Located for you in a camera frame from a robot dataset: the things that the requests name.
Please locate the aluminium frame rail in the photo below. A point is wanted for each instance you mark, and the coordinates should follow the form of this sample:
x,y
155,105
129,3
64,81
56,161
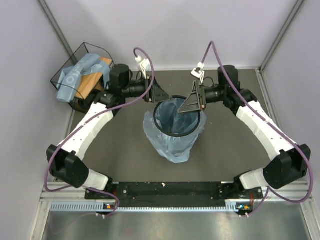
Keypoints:
x,y
84,200

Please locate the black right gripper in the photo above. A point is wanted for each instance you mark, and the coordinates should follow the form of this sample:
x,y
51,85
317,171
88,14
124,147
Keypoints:
x,y
194,102

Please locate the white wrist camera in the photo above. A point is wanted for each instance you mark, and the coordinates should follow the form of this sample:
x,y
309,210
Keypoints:
x,y
199,73
143,64

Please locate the light blue printed trash bag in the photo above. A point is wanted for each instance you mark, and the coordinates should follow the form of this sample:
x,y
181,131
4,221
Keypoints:
x,y
90,72

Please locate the black wire shelf rack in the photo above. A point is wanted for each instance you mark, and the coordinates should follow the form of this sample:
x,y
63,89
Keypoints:
x,y
78,104

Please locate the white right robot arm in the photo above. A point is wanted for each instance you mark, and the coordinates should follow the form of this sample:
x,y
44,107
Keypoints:
x,y
287,164

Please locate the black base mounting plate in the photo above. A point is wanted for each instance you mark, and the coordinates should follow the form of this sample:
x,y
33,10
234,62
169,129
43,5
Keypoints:
x,y
180,194

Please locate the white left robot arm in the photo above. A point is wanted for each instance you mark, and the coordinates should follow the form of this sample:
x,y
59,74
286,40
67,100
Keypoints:
x,y
65,161

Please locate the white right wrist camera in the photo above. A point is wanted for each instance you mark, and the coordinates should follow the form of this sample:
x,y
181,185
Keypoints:
x,y
199,73

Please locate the dark blue trash bin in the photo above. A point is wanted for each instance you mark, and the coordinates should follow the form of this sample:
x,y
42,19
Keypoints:
x,y
178,131

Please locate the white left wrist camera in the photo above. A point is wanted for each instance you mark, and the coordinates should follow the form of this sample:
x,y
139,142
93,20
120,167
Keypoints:
x,y
143,64

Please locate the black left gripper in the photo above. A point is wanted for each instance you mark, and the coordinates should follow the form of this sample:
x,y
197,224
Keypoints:
x,y
156,93

